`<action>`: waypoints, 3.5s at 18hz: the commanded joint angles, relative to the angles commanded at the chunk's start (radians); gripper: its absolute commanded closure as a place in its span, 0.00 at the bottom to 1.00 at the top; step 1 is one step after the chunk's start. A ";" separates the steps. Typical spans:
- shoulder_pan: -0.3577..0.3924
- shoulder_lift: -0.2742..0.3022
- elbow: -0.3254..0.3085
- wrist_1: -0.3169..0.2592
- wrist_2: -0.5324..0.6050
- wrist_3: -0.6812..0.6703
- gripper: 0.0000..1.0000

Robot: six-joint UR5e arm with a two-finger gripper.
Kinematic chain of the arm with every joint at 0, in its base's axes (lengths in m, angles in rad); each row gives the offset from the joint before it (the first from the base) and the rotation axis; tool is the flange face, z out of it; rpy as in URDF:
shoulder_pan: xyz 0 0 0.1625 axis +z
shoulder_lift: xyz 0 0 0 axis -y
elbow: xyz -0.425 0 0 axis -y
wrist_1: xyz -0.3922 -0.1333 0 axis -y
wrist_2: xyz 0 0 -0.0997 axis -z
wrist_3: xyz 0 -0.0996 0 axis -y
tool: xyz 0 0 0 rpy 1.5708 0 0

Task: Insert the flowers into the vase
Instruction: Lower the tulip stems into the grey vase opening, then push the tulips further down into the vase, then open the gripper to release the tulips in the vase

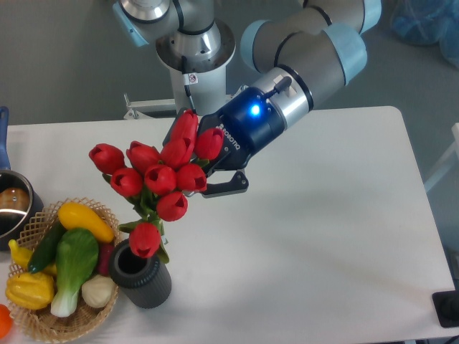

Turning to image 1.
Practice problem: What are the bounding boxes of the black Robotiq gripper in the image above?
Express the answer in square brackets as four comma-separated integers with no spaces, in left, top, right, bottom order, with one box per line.
[162,87,285,199]

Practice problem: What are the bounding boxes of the red tulip bouquet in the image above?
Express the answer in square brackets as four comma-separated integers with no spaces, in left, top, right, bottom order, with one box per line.
[89,110,224,264]

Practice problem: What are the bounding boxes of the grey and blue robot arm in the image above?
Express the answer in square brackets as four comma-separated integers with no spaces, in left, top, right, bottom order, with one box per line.
[113,1,382,198]

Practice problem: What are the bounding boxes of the dark grey ribbed vase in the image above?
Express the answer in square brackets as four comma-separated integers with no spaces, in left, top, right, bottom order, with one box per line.
[108,239,172,309]

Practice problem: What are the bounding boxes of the red radish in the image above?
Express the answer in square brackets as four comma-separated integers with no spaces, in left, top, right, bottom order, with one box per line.
[96,244,114,276]

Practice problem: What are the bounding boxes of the yellow squash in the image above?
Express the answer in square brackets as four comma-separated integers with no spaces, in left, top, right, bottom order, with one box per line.
[57,202,115,244]

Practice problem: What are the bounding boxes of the green bok choy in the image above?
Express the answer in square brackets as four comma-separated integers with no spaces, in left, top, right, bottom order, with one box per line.
[50,228,99,317]

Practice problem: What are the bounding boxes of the white garlic bulb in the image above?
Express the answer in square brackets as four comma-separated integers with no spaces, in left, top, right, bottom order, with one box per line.
[82,274,115,308]

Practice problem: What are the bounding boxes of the dark green cucumber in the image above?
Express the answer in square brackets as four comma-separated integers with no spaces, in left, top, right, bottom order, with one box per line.
[27,221,67,274]

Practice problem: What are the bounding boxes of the small yellow gourd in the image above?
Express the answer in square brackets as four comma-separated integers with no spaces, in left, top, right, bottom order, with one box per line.
[8,239,58,276]

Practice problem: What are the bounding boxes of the yellow bell pepper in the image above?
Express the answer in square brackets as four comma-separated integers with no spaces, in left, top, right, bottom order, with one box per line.
[5,272,55,310]

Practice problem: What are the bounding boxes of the blue plastic bag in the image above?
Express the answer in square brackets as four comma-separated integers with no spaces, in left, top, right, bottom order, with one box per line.
[390,1,458,67]

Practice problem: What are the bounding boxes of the woven wicker basket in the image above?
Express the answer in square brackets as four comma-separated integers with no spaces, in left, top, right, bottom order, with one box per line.
[6,198,120,343]

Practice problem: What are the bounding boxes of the orange fruit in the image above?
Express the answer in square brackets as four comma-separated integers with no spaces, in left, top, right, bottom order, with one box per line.
[0,304,13,339]

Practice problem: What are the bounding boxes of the black device at table edge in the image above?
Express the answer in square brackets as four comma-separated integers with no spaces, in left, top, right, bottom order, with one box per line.
[432,290,458,328]

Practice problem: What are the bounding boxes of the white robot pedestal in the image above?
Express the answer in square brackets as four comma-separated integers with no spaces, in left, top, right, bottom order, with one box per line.
[123,19,255,120]

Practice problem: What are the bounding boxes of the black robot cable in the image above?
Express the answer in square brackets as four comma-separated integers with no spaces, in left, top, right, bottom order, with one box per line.
[180,55,199,118]

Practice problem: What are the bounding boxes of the dark pot with blue handle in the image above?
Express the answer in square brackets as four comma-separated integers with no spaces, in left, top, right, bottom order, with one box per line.
[1,106,43,252]

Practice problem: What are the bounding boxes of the white frame at right edge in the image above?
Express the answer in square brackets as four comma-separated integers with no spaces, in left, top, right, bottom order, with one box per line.
[424,123,458,193]

